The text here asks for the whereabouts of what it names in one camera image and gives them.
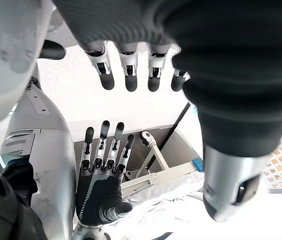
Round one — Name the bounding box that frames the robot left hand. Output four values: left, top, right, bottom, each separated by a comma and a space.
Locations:
52, 0, 282, 223

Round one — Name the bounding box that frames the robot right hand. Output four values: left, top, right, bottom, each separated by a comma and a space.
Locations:
75, 120, 135, 226

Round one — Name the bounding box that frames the white bed sheet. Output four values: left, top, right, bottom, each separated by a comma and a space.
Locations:
105, 172, 208, 240

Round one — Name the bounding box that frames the black thin pole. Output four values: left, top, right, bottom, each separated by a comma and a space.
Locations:
145, 101, 191, 171

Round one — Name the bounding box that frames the blue bed corner bumper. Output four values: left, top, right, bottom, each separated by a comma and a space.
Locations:
192, 157, 204, 173

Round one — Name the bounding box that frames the silver robot left leg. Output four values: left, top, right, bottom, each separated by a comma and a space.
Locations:
0, 0, 66, 129

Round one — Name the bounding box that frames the white hospital bed frame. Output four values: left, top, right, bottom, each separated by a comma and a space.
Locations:
74, 123, 204, 197

